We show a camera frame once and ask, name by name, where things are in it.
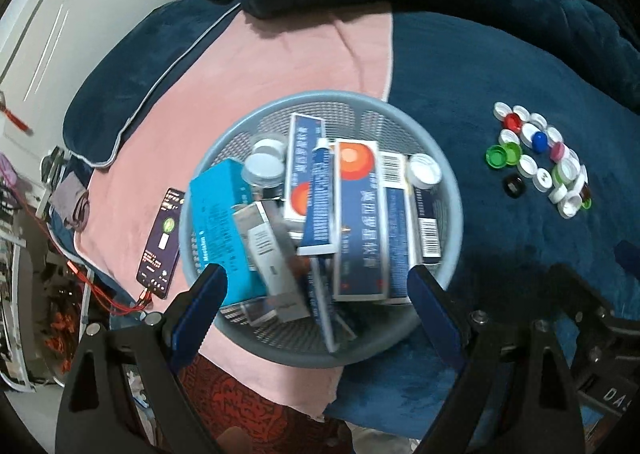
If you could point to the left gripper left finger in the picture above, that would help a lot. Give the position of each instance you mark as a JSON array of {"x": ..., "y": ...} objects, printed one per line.
[{"x": 97, "y": 412}]

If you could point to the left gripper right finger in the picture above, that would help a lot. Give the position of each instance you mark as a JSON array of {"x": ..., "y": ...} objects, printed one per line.
[{"x": 513, "y": 392}]

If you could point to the white ribbed lid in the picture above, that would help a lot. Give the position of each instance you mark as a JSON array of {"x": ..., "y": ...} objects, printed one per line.
[{"x": 423, "y": 171}]

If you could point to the large white lid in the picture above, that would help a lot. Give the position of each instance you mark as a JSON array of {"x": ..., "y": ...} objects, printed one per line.
[{"x": 263, "y": 170}]

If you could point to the smartphone purple screen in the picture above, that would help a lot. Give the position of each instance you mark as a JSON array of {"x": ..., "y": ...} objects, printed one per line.
[{"x": 161, "y": 251}]

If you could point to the blue mesh basket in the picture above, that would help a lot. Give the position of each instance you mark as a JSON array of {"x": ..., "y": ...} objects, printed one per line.
[{"x": 423, "y": 227}]

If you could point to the black cap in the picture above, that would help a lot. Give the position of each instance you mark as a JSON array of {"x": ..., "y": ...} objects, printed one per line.
[{"x": 514, "y": 186}]

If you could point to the silver grey box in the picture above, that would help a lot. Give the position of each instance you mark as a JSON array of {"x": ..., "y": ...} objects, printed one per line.
[{"x": 272, "y": 252}]

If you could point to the blue orange medicine box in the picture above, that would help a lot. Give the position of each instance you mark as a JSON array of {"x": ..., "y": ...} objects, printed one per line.
[{"x": 361, "y": 270}]

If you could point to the blue cap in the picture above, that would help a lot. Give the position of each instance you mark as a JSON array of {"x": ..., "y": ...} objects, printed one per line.
[{"x": 540, "y": 142}]

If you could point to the green flip cap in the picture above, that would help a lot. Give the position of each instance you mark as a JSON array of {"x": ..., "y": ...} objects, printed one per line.
[{"x": 503, "y": 155}]

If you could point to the cyan box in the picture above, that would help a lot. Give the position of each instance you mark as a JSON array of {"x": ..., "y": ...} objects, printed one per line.
[{"x": 214, "y": 195}]

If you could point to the red cap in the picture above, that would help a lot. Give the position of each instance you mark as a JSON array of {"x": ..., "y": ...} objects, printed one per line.
[{"x": 513, "y": 122}]

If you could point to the dark blue pillow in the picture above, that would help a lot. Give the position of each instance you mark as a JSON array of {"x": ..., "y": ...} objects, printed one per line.
[{"x": 119, "y": 93}]

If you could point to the pink bed sheet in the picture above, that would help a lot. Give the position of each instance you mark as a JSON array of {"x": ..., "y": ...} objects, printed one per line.
[{"x": 252, "y": 63}]

